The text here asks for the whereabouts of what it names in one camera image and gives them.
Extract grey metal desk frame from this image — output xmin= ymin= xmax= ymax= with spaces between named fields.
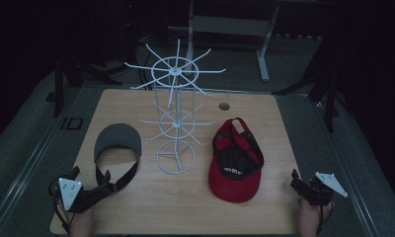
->
xmin=168 ymin=0 xmax=280 ymax=83

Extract black floor cables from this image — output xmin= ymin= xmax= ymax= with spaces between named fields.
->
xmin=132 ymin=34 xmax=155 ymax=91

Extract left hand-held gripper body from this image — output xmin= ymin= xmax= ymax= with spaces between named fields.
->
xmin=48 ymin=166 xmax=100 ymax=213

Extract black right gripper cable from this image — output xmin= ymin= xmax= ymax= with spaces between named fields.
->
xmin=317 ymin=199 xmax=336 ymax=237

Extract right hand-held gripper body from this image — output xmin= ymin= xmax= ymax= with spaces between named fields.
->
xmin=300 ymin=171 xmax=349 ymax=207

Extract black rectangular floor bracket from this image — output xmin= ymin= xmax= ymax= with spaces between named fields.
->
xmin=59 ymin=117 xmax=84 ymax=131

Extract white wire display rack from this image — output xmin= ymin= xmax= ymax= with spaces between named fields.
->
xmin=123 ymin=39 xmax=227 ymax=176

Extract red baseball cap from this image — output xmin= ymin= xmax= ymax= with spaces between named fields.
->
xmin=207 ymin=117 xmax=265 ymax=203

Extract person's right hand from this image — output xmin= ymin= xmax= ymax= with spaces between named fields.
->
xmin=298 ymin=197 xmax=336 ymax=237

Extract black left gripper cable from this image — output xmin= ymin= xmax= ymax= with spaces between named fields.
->
xmin=47 ymin=179 xmax=72 ymax=235

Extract black tripod stand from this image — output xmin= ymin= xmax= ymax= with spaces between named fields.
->
xmin=272 ymin=29 xmax=343 ymax=133
xmin=50 ymin=53 xmax=122 ymax=119

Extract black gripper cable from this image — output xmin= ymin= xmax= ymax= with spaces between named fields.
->
xmin=317 ymin=199 xmax=336 ymax=237
xmin=47 ymin=179 xmax=72 ymax=235

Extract person's left hand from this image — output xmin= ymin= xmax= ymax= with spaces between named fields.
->
xmin=64 ymin=202 xmax=97 ymax=237

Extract grey sun visor cap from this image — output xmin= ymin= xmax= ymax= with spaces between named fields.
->
xmin=93 ymin=122 xmax=143 ymax=196

